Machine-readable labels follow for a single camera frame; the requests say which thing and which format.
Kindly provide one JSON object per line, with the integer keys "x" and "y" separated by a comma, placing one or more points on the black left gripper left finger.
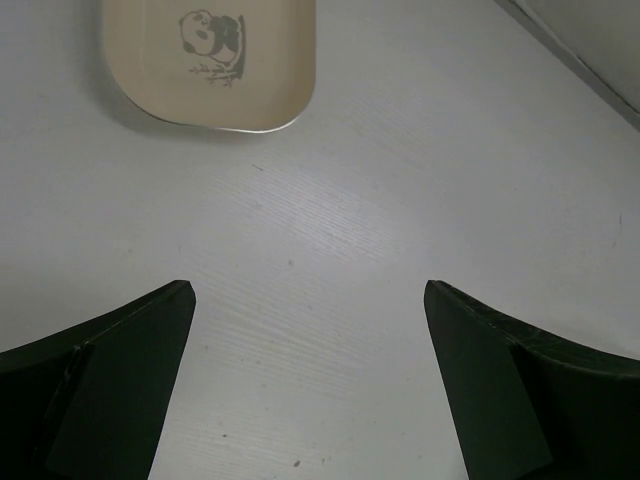
{"x": 90, "y": 401}

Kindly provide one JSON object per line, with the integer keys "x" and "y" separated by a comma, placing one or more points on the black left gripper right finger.
{"x": 528, "y": 404}

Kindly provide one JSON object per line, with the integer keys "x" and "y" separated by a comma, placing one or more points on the cream panda plate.
{"x": 244, "y": 66}

